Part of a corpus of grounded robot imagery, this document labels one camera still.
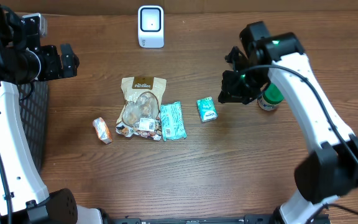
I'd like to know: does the green lid jar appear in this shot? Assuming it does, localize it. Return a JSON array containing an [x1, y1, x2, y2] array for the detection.
[[257, 83, 284, 111]]

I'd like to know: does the small teal tissue pack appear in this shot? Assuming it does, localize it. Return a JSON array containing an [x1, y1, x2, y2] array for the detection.
[[196, 96, 218, 123]]

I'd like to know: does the orange snack packet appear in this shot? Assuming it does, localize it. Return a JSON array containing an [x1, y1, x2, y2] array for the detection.
[[93, 117, 112, 144]]

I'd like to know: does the long teal wipes pack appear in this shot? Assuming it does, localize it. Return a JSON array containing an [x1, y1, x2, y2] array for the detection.
[[160, 101, 187, 141]]

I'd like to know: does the brown snack pouch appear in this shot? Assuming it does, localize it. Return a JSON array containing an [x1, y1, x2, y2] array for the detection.
[[116, 77, 167, 141]]

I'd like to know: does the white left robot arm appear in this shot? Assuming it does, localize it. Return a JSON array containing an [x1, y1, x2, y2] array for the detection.
[[0, 4, 109, 223]]

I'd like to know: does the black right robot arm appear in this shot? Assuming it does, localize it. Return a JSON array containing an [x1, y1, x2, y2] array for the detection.
[[218, 21, 358, 223]]

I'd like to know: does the white barcode scanner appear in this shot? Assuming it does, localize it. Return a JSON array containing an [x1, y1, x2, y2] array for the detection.
[[138, 5, 165, 49]]

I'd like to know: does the grey plastic basket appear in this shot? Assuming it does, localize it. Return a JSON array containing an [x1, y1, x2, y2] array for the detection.
[[17, 82, 49, 172]]

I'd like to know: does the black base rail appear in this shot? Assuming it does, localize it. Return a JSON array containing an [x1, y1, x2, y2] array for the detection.
[[111, 214, 271, 224]]

